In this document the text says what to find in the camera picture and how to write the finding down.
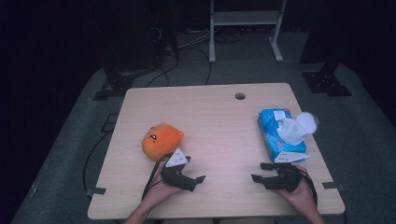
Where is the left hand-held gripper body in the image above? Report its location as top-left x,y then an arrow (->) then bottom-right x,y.
160,147 -> 197,192

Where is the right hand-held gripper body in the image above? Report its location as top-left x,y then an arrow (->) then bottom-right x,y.
262,150 -> 311,193

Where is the orange plush toy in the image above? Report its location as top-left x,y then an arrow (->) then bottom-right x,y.
141,121 -> 185,162

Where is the blue wet wipe pack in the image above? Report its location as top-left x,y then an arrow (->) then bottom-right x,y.
257,107 -> 319,163

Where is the white wet wipe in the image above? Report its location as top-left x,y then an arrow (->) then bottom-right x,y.
276,116 -> 309,147

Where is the person's left hand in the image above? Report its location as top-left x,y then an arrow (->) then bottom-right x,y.
145,169 -> 185,204

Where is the person's right hand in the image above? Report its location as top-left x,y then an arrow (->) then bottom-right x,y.
275,166 -> 317,208

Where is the black tape strip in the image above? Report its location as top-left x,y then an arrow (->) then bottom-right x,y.
321,181 -> 346,191
85,186 -> 107,198

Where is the black tape floor marking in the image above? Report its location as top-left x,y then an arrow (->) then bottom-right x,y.
101,113 -> 120,133

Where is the black metal stand base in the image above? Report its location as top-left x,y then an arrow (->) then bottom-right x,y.
302,60 -> 353,97
92,66 -> 157,102

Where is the white metal stand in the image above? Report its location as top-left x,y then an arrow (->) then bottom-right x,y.
208,0 -> 288,63

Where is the left hand-held gripper black cable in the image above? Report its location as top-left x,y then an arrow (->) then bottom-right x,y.
141,153 -> 172,202

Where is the hand-held gripper black cable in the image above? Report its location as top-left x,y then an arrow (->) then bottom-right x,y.
141,153 -> 172,202
295,170 -> 318,206

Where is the right hand-held gripper black cable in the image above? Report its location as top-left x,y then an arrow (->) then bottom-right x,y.
295,170 -> 318,206

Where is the long black floor cable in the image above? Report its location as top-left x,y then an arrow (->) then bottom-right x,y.
82,132 -> 110,192

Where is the bundle of floor cables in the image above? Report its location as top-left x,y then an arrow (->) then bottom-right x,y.
146,27 -> 247,88

